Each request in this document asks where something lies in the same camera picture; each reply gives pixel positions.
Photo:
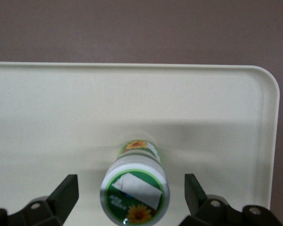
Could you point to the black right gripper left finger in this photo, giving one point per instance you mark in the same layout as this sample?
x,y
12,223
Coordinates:
x,y
59,202

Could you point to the cream plastic tray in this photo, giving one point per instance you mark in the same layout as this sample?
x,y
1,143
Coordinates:
x,y
85,106

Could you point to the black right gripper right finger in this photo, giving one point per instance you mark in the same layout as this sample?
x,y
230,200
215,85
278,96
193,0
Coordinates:
x,y
207,209

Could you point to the green-lid yogurt cup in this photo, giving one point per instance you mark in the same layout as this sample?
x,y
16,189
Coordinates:
x,y
134,188

